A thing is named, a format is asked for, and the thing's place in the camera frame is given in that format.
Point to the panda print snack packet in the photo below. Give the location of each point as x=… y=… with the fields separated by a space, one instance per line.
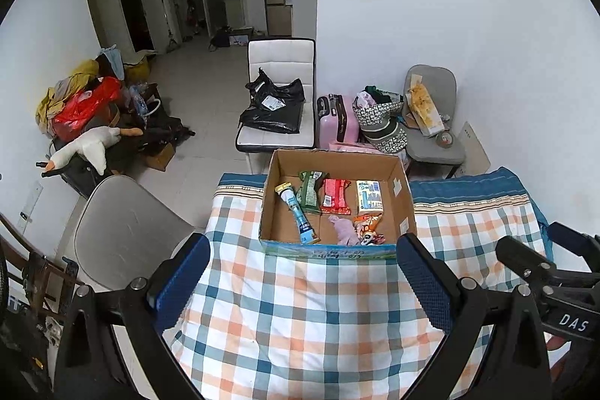
x=370 y=233

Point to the white board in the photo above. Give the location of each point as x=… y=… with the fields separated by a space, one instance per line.
x=476 y=147

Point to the black bag pile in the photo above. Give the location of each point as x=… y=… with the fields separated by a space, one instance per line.
x=159 y=128

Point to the yellow snack bag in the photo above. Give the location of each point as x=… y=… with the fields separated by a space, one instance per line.
x=424 y=105

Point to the patterned tote bag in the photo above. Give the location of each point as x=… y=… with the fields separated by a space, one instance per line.
x=379 y=133

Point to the light blue cloth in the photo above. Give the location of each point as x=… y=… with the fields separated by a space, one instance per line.
x=112 y=60

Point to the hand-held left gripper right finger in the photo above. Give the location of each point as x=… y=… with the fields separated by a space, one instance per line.
x=422 y=283

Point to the grey cushioned chair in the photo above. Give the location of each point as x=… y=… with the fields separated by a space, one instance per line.
x=436 y=154

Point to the white wall bracket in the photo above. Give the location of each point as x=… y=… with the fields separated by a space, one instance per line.
x=29 y=208

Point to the green packet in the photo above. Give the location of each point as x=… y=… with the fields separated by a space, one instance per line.
x=310 y=194

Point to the long blue packet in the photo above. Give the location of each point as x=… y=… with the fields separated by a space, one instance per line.
x=297 y=212

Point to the plaid blanket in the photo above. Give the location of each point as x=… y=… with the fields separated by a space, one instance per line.
x=304 y=311

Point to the red snack packet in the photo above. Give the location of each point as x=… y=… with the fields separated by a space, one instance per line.
x=335 y=196

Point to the person's right hand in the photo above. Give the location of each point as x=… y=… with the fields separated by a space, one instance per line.
x=556 y=342

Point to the black plastic bag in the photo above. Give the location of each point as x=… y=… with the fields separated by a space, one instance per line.
x=272 y=114

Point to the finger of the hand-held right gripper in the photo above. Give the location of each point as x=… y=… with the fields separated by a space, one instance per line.
x=520 y=252
x=574 y=237

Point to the white goose plush toy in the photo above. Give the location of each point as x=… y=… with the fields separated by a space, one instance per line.
x=93 y=144

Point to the yellow cloth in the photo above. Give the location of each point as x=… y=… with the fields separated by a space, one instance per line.
x=82 y=69

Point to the pink cloth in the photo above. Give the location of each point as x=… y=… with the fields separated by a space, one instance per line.
x=349 y=147

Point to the pink suitcase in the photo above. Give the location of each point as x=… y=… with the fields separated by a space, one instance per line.
x=335 y=126

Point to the red plastic bag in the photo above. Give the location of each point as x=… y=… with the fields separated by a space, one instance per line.
x=79 y=109

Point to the grey shell chair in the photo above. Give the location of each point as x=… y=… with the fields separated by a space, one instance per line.
x=131 y=226

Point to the white padded chair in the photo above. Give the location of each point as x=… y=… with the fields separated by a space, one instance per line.
x=281 y=58

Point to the purple sock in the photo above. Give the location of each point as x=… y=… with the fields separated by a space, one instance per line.
x=344 y=231

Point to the white blue tissue pack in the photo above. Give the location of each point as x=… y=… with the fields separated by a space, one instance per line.
x=369 y=196

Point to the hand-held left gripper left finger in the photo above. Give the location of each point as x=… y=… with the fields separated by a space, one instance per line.
x=183 y=283

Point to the brown wooden chair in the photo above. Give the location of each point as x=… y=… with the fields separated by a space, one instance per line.
x=33 y=269

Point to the small floor cardboard box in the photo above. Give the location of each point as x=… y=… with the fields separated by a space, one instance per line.
x=159 y=158

